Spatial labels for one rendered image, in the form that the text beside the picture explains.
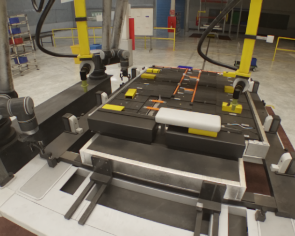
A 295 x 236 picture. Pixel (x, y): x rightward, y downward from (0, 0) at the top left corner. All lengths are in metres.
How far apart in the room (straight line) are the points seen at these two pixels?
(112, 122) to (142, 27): 8.56
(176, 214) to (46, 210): 0.67
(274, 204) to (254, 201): 0.11
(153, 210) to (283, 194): 0.71
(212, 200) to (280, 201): 0.37
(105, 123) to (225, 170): 0.72
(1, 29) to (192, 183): 1.32
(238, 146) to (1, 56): 1.41
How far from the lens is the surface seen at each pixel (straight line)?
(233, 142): 1.07
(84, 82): 1.02
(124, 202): 1.14
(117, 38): 2.58
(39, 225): 1.09
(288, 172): 1.36
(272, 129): 1.72
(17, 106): 1.23
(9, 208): 1.24
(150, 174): 1.03
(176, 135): 1.05
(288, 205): 1.20
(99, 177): 1.14
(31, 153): 1.79
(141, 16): 9.56
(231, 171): 1.06
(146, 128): 1.09
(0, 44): 1.34
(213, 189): 0.99
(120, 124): 1.14
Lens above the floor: 1.68
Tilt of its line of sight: 29 degrees down
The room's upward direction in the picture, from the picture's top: straight up
